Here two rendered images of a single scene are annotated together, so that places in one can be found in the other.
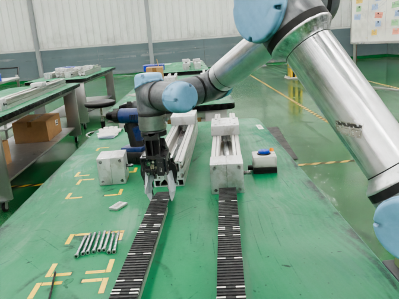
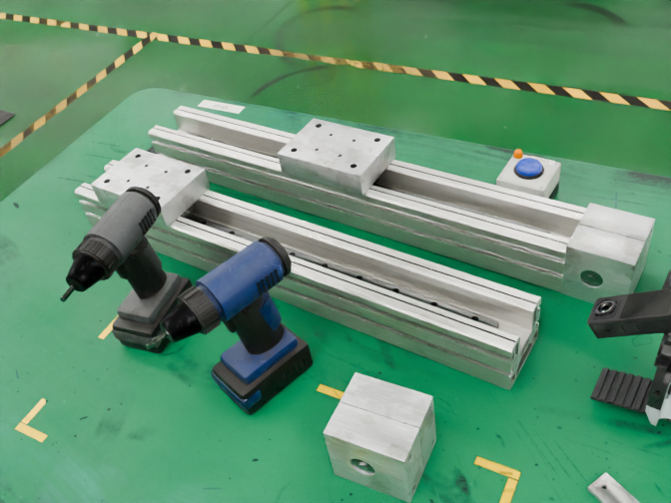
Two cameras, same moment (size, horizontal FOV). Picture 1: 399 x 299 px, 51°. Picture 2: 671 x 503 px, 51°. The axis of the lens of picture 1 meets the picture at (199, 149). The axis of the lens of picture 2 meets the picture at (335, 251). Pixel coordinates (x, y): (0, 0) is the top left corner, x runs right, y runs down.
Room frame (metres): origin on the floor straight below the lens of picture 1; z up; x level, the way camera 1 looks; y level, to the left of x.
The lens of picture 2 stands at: (1.15, 0.68, 1.56)
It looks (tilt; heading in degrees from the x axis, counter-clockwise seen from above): 43 degrees down; 306
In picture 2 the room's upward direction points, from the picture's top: 11 degrees counter-clockwise
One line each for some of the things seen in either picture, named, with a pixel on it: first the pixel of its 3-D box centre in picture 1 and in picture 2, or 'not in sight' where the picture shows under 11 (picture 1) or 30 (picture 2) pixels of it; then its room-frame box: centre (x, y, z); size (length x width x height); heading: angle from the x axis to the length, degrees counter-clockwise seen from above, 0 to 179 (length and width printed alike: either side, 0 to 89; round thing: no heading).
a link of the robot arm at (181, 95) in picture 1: (178, 95); not in sight; (1.05, 0.04, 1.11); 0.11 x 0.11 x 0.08; 40
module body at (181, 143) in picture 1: (180, 143); (278, 255); (1.69, 0.08, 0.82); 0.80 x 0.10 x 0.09; 176
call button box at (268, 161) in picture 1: (261, 161); (525, 187); (1.39, -0.21, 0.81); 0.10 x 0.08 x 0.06; 86
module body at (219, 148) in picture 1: (225, 140); (341, 185); (1.68, -0.11, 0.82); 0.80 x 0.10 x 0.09; 176
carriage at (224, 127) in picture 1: (225, 129); (337, 161); (1.68, -0.11, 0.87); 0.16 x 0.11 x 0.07; 176
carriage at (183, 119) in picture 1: (184, 120); (153, 192); (1.94, 0.06, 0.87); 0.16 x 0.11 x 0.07; 176
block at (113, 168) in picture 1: (116, 167); (385, 428); (1.41, 0.29, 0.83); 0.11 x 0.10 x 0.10; 92
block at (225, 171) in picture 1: (230, 174); (609, 251); (1.23, -0.09, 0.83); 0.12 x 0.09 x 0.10; 86
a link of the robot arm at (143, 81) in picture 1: (150, 94); not in sight; (1.11, 0.12, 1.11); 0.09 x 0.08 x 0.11; 40
